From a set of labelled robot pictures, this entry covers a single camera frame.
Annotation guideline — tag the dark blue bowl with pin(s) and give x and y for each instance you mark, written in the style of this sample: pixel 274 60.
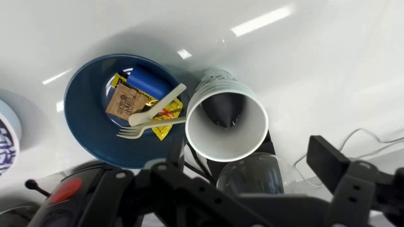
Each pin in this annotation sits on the dark blue bowl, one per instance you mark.
pixel 95 131

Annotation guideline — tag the black device with red button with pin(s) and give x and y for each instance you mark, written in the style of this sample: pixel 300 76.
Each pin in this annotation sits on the black device with red button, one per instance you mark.
pixel 70 205

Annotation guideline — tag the brown paper packet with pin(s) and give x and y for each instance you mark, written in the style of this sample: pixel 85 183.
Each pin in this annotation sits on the brown paper packet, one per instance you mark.
pixel 125 101

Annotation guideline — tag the blue patterned white bowl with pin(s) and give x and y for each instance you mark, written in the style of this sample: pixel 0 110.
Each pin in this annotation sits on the blue patterned white bowl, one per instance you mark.
pixel 11 136

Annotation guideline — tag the beige plastic fork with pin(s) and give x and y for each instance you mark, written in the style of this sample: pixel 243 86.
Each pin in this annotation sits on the beige plastic fork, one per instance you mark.
pixel 137 131

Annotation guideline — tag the patterned paper cups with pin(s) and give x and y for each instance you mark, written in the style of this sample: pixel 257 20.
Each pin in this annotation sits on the patterned paper cups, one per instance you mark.
pixel 225 119

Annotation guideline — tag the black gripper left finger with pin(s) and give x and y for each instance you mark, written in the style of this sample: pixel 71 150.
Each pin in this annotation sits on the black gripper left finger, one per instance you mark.
pixel 176 154

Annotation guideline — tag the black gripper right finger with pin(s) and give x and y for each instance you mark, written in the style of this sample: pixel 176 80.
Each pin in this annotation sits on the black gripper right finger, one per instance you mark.
pixel 329 164

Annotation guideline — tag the blue packet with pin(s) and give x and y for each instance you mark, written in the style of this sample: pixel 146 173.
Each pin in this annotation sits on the blue packet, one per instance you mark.
pixel 148 82

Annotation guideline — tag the clear glass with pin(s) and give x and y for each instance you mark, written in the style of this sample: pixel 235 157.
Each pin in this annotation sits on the clear glass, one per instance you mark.
pixel 258 173

